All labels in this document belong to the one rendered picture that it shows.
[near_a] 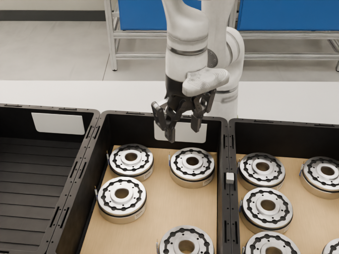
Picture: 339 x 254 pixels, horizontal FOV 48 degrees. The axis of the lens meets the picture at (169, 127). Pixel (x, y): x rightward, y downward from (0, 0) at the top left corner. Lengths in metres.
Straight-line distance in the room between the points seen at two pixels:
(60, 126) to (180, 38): 0.46
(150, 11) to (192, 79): 2.00
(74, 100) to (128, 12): 1.36
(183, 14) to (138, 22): 2.03
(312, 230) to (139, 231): 0.35
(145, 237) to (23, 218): 0.26
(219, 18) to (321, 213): 0.49
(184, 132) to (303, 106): 0.59
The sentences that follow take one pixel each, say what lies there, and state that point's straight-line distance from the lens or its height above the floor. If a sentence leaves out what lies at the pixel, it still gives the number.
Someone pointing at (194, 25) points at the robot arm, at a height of 1.22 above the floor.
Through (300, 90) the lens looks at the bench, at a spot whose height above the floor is 0.70.
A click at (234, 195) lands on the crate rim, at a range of 0.72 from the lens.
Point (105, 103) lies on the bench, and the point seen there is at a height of 0.70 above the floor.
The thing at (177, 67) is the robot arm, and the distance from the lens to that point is 0.65.
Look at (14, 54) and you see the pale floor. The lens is 3.28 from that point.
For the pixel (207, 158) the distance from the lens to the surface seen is 0.88.
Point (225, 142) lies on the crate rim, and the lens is 0.82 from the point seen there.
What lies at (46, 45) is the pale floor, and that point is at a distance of 3.32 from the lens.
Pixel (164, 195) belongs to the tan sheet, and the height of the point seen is 0.83.
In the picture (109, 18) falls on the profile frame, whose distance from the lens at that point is 2.66.
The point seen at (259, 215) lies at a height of 0.86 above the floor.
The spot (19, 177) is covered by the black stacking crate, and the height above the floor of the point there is 0.83.
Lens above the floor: 1.48
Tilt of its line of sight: 40 degrees down
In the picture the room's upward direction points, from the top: straight up
